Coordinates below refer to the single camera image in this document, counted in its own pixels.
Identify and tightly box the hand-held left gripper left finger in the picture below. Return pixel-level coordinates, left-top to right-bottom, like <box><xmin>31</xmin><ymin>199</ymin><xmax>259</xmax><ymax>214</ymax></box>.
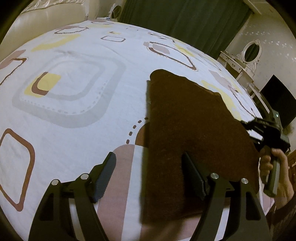
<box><xmin>28</xmin><ymin>152</ymin><xmax>117</xmax><ymax>241</ymax></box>

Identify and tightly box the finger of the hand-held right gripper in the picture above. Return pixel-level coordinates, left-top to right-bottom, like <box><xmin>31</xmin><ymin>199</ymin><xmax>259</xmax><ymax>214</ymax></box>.
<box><xmin>240</xmin><ymin>118</ymin><xmax>264</xmax><ymax>131</ymax></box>
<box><xmin>246</xmin><ymin>131</ymin><xmax>264</xmax><ymax>145</ymax></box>

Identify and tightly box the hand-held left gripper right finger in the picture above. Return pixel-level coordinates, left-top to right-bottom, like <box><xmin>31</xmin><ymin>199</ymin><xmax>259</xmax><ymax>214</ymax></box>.
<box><xmin>182</xmin><ymin>151</ymin><xmax>273</xmax><ymax>241</ymax></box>

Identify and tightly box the brown knitted cloth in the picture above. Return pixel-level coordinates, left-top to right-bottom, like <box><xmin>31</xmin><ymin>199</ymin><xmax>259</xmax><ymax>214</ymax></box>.
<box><xmin>139</xmin><ymin>69</ymin><xmax>261</xmax><ymax>225</ymax></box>

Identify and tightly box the person's right forearm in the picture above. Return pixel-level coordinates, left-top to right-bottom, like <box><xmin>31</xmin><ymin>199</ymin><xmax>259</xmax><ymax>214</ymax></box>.
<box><xmin>273</xmin><ymin>185</ymin><xmax>296</xmax><ymax>210</ymax></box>

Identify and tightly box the person's right hand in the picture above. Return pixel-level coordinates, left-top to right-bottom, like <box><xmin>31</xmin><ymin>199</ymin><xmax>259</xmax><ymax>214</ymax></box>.
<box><xmin>259</xmin><ymin>148</ymin><xmax>295</xmax><ymax>202</ymax></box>

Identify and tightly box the white chair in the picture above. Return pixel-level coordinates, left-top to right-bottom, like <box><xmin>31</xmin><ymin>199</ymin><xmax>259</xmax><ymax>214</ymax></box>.
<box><xmin>248</xmin><ymin>82</ymin><xmax>267</xmax><ymax>110</ymax></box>

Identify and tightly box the black television screen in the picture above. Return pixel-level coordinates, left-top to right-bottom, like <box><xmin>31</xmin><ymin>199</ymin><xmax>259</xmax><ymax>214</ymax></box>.
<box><xmin>260</xmin><ymin>74</ymin><xmax>296</xmax><ymax>128</ymax></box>

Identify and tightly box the white dressing table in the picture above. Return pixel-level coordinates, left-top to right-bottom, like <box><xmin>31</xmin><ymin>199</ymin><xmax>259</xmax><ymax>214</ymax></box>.
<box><xmin>218</xmin><ymin>50</ymin><xmax>263</xmax><ymax>85</ymax></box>

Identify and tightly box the white patterned bed sheet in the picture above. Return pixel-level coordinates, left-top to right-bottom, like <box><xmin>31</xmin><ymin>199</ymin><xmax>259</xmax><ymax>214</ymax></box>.
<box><xmin>0</xmin><ymin>19</ymin><xmax>277</xmax><ymax>241</ymax></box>

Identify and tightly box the oval white framed mirror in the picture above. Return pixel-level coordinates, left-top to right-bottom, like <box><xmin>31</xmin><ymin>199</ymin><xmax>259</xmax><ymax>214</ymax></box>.
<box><xmin>243</xmin><ymin>39</ymin><xmax>263</xmax><ymax>65</ymax></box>

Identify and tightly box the dark green curtain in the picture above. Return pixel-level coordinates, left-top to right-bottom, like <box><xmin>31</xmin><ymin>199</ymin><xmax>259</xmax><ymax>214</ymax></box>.
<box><xmin>118</xmin><ymin>0</ymin><xmax>252</xmax><ymax>59</ymax></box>

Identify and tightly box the cream leather headboard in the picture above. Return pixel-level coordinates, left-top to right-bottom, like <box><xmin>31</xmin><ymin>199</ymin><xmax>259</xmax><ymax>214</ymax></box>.
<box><xmin>0</xmin><ymin>0</ymin><xmax>103</xmax><ymax>48</ymax></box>

